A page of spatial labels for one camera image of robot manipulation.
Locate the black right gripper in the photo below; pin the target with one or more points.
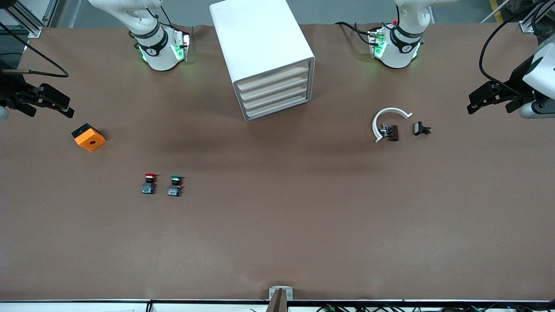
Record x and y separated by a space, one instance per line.
10 92

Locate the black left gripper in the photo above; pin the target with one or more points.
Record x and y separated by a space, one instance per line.
515 81

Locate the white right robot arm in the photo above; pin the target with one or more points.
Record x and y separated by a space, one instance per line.
158 52

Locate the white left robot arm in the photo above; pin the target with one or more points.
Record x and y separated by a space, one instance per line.
401 52

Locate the red push button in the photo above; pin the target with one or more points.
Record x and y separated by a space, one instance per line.
148 185

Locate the green push button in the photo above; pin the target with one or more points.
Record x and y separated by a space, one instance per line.
174 188

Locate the orange box with hole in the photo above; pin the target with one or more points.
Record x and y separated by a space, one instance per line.
92 141

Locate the small black clip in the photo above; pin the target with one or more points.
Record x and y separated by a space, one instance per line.
419 128

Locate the white curved plastic arc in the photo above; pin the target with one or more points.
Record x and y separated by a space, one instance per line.
390 110

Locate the dark brown terminal block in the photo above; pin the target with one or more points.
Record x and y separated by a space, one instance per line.
393 133

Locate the black table edge strip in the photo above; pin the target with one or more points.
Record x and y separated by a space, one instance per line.
130 300

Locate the brown table cover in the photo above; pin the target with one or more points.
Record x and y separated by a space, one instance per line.
277 216

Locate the aluminium frame profile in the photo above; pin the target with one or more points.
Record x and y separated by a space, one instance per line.
30 24
535 17

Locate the grey metal bracket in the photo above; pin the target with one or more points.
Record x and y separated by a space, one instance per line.
281 289

